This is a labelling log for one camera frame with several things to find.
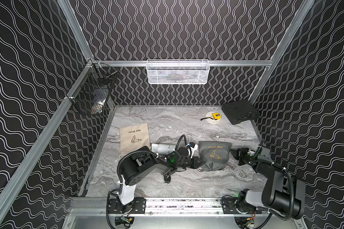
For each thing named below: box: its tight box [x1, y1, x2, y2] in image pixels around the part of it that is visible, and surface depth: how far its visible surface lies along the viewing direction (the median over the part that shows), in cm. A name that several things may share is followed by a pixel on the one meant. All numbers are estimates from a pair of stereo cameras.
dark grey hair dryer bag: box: [198, 140, 233, 172], surface depth 89 cm
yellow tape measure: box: [212, 112, 222, 121], surface depth 113 cm
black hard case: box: [221, 100, 261, 125], surface depth 114 cm
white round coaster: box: [204, 111, 222, 124], surface depth 112 cm
